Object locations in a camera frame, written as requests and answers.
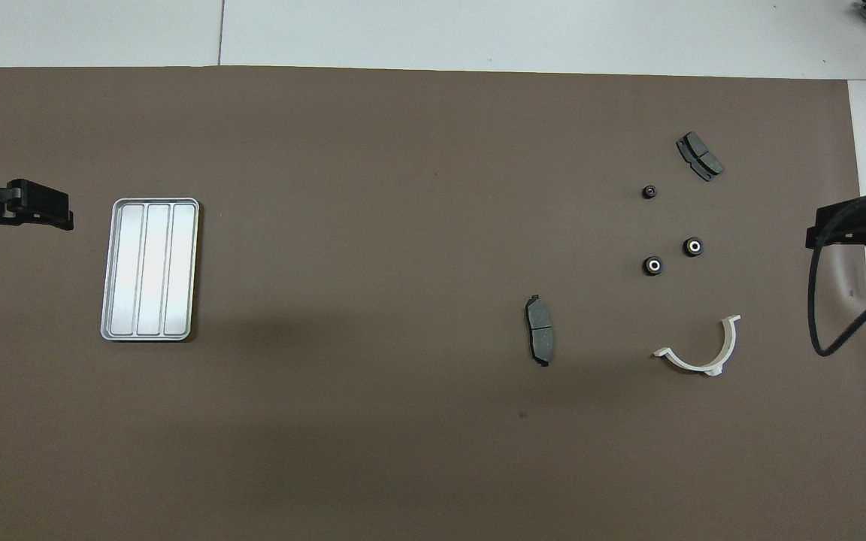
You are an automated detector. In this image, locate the long grey brake pad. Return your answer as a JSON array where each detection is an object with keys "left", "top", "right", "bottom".
[{"left": 525, "top": 295, "right": 555, "bottom": 367}]

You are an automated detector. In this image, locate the short grey brake pad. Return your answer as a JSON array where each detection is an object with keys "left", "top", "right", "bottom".
[{"left": 676, "top": 131, "right": 725, "bottom": 183}]

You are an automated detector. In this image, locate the brown table mat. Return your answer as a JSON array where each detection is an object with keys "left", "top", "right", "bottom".
[{"left": 0, "top": 66, "right": 866, "bottom": 541}]

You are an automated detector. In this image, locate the white half-ring clamp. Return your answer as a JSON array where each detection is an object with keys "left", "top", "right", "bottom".
[{"left": 653, "top": 315, "right": 742, "bottom": 376}]

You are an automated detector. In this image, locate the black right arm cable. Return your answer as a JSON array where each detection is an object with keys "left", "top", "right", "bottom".
[{"left": 808, "top": 189, "right": 866, "bottom": 358}]

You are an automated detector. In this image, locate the silver metal tray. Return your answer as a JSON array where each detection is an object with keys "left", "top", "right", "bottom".
[{"left": 101, "top": 198, "right": 200, "bottom": 343}]

